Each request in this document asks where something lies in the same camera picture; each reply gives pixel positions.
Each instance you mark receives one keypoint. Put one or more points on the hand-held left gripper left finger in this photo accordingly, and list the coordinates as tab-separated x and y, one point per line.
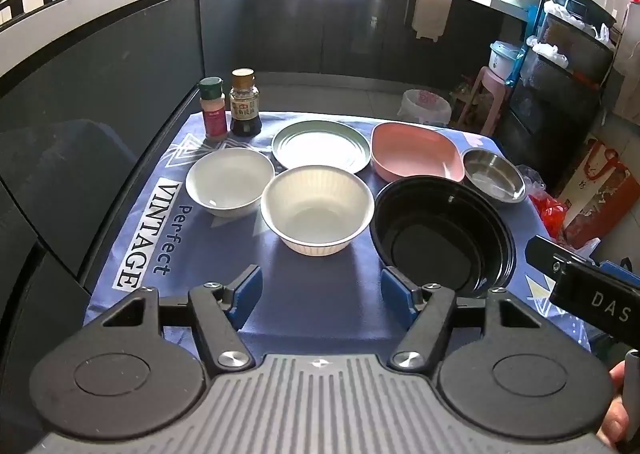
247	291

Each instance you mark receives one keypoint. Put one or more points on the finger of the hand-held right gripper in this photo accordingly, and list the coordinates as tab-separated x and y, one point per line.
545	254

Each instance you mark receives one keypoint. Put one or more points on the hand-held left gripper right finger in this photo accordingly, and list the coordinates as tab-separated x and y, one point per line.
395	291

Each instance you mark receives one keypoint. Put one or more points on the black bowl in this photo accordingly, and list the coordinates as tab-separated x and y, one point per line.
435	234

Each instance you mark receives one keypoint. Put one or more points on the stainless steel bowl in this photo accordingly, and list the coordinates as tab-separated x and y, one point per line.
492	177

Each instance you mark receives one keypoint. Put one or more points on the pink bowl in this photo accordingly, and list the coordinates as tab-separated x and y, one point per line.
410	149

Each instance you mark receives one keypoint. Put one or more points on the green plate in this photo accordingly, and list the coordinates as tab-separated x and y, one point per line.
320	147

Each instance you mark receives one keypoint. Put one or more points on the person's right hand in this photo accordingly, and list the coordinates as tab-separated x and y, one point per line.
617	424

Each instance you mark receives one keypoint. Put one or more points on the red plastic bag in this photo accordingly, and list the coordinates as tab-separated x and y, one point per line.
547	211

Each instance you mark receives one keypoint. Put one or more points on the blue printed tablecloth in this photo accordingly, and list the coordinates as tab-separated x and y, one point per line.
320	294

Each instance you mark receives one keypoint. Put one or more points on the red and white paper bag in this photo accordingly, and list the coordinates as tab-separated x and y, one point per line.
595	194

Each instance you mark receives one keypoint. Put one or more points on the white ribbed bowl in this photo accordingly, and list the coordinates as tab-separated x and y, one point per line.
315	214

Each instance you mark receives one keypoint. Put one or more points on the white smooth bowl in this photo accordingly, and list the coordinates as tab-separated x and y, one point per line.
225	179

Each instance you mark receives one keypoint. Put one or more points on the black storage rack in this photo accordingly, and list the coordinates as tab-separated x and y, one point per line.
560	99

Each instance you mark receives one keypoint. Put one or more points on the pink plastic stool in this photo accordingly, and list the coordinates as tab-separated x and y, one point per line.
492	94

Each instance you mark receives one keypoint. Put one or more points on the green-capped spice shaker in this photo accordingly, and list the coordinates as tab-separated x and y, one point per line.
214	119

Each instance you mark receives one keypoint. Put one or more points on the dark soy sauce bottle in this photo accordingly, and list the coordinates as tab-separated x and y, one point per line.
245	114

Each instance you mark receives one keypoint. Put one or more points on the trash bin with white bag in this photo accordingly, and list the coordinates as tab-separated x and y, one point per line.
425	107

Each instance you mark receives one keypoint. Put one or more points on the small white rice cooker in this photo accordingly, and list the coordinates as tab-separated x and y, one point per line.
502	62

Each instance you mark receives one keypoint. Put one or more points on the blue plastic bag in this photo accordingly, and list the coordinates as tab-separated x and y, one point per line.
522	54

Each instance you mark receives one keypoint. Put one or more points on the white hanging towel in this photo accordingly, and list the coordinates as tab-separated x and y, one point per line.
431	14

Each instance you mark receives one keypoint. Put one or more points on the dark kitchen cabinet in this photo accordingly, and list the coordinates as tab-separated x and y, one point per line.
325	24

